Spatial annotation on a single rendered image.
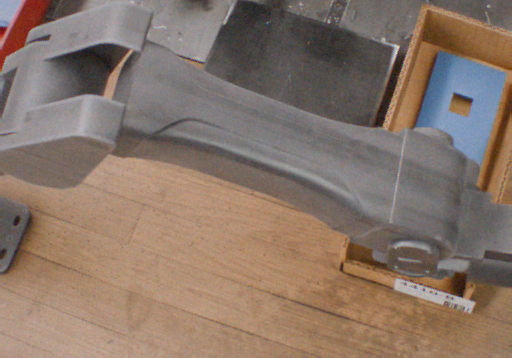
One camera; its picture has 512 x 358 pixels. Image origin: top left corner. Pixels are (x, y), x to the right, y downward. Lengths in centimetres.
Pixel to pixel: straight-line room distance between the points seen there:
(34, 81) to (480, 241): 32
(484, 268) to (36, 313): 43
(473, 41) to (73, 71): 47
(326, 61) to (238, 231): 18
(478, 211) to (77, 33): 30
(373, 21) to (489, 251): 39
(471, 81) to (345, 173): 38
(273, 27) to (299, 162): 40
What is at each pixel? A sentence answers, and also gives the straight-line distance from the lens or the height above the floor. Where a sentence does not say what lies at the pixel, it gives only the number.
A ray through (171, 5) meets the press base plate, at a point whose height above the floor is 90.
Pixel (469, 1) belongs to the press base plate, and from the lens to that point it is 111.
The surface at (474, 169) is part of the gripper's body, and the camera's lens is 88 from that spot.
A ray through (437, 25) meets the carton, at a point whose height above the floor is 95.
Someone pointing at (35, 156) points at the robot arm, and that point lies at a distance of 68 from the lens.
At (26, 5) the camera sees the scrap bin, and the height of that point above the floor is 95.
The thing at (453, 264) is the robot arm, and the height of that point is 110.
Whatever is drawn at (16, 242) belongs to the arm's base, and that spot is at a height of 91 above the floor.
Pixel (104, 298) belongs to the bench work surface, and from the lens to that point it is 100.
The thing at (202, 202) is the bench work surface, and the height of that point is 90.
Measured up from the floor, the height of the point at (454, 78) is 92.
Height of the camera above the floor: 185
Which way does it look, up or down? 68 degrees down
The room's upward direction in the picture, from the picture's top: 8 degrees counter-clockwise
